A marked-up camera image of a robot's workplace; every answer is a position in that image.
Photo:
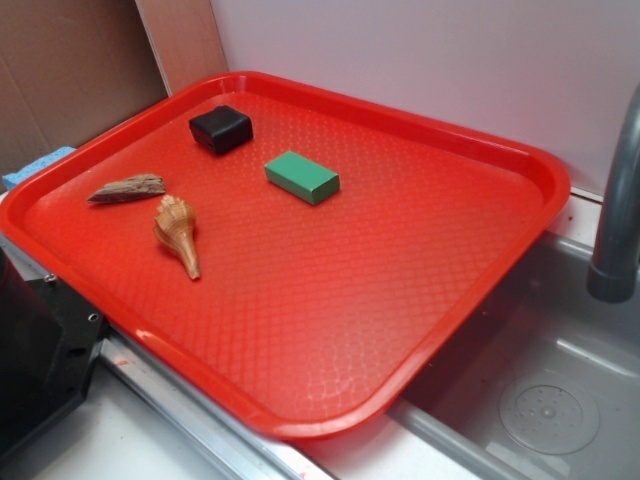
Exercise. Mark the brown cardboard panel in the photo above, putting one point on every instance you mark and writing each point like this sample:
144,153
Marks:
70,70

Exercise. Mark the grey faucet spout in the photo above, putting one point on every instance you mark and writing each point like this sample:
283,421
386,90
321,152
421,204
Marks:
614,264

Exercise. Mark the grey toy sink basin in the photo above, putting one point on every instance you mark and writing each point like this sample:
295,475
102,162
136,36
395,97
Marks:
540,382

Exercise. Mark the red plastic tray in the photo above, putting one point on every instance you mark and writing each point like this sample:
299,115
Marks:
306,320

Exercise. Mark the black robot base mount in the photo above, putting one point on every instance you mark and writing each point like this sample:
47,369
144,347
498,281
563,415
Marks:
50,340

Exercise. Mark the tan conch seashell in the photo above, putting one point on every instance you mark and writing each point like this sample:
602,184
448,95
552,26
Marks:
174,229

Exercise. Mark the brown wood chip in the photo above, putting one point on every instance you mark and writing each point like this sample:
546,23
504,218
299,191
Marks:
134,188

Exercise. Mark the blue sponge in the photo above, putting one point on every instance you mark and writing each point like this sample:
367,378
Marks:
11,180

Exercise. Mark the black rubber block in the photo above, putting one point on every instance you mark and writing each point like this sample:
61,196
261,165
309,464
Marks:
222,129

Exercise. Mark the green rectangular block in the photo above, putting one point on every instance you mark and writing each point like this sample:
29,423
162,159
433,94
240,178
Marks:
303,178

